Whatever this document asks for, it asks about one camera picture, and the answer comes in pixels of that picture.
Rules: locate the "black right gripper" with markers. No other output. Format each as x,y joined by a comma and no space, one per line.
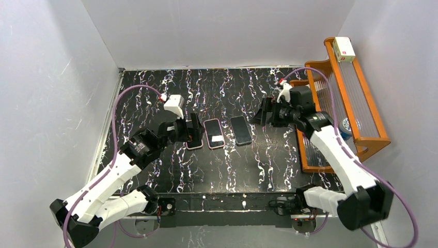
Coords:
271,115

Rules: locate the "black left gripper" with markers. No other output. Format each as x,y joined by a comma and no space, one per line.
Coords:
189,129

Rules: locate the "beige phone case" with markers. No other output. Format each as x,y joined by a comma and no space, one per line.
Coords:
195,149

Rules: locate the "clear magsafe phone case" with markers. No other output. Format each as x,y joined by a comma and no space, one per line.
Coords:
244,145

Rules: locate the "pink phone case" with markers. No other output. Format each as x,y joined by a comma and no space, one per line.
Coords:
205,131

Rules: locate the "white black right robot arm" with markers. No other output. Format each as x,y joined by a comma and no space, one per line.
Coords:
365,198

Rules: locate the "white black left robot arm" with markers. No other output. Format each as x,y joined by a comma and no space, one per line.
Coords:
82,215

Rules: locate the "orange wooden shelf rack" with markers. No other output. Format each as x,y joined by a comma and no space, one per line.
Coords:
347,96

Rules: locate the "blue white tape roll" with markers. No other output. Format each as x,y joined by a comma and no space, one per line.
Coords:
345,129

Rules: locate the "white box with red label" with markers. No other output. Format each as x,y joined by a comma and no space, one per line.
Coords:
343,49

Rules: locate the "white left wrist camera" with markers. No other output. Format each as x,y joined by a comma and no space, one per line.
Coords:
174,104

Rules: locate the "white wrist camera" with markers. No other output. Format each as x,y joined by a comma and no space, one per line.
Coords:
285,91
174,104

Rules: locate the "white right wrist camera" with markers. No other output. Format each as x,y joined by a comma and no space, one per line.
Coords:
285,91

